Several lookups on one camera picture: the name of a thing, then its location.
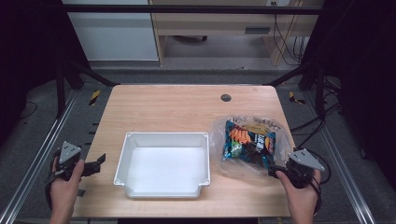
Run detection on black horizontal frame bar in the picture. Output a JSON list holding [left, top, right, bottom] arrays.
[[61, 4, 325, 15]]

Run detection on white cabinet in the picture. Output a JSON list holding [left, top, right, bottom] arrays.
[[61, 0, 160, 62]]

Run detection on yellow snack packet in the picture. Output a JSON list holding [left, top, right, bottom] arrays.
[[242, 122, 271, 134]]

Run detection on black diagonal frame strut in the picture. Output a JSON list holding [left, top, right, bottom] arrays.
[[266, 61, 316, 88], [64, 59, 121, 88]]

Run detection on person's right hand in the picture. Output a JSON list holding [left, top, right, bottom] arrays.
[[275, 169, 322, 218]]

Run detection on black floor cables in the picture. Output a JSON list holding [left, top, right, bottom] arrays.
[[290, 76, 344, 150]]

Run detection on person's left hand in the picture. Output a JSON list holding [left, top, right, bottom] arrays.
[[49, 155, 86, 217]]

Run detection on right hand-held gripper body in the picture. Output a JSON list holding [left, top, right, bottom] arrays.
[[284, 147, 326, 189]]

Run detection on yellow black floor tape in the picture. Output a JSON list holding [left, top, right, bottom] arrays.
[[89, 89, 102, 106], [288, 91, 306, 105]]

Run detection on black cables under desk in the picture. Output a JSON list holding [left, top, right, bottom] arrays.
[[271, 1, 308, 66]]

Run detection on aluminium floor rail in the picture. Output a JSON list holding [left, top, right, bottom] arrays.
[[0, 89, 79, 224], [302, 91, 378, 224]]

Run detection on black vertical frame post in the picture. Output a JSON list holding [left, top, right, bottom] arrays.
[[55, 60, 67, 119], [314, 63, 327, 121]]

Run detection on blue snack packet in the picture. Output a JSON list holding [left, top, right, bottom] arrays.
[[221, 119, 277, 171]]

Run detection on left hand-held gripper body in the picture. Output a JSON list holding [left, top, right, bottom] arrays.
[[45, 140, 94, 185]]

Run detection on thin black floor cable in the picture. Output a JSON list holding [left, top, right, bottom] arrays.
[[18, 100, 38, 121]]

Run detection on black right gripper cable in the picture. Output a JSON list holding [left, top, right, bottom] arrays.
[[306, 148, 332, 217]]

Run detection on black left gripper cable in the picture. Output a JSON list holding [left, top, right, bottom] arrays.
[[44, 148, 64, 210]]

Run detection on clear plastic bag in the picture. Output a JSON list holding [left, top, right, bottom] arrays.
[[209, 115, 295, 179]]

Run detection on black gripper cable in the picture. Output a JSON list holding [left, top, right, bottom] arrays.
[[44, 148, 64, 210], [306, 148, 332, 217]]

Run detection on white plastic bin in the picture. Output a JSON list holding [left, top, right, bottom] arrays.
[[113, 131, 212, 200]]

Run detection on black curtain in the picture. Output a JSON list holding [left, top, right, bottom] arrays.
[[0, 0, 92, 147], [298, 0, 396, 190]]

